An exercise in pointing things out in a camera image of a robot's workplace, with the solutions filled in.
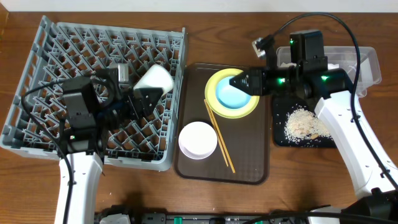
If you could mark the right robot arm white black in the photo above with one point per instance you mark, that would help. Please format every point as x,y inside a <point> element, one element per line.
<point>373,175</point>

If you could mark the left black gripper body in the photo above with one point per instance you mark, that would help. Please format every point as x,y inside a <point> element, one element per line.
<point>134,106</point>

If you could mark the brown plastic serving tray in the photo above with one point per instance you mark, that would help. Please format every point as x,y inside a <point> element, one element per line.
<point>247,139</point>

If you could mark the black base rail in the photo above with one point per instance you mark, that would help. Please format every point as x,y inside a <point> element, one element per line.
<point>161,215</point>

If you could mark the light blue bowl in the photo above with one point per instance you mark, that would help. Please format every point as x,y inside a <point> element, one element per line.
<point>230,96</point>

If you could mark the grey plastic dishwasher rack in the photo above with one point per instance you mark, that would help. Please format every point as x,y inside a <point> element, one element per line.
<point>66,50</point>

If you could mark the spilled rice pile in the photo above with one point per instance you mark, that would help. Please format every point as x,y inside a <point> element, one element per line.
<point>303,125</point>

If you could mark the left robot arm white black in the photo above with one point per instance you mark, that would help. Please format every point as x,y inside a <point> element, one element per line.
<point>84,137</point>

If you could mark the wooden chopstick right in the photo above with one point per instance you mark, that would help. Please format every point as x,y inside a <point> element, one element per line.
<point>221,141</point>

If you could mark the wooden chopstick left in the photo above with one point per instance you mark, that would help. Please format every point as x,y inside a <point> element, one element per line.
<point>209,111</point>

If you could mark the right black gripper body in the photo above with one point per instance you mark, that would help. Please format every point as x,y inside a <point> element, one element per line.
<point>266,81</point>

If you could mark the pink white small plate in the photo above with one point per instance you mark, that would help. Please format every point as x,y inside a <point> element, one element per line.
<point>197,140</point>

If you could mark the wooden chopstick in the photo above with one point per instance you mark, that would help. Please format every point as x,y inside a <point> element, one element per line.
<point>221,141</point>
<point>209,111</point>

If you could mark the white paper cup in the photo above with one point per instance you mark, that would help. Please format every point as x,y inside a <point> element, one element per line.
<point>156,77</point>

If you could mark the yellow round plate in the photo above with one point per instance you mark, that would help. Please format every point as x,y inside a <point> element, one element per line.
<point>210,90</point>

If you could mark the black rectangular tray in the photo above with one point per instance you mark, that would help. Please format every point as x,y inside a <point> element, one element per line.
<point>282,107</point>

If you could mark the clear plastic waste bin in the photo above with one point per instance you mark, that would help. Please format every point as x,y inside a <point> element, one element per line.
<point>345,57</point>

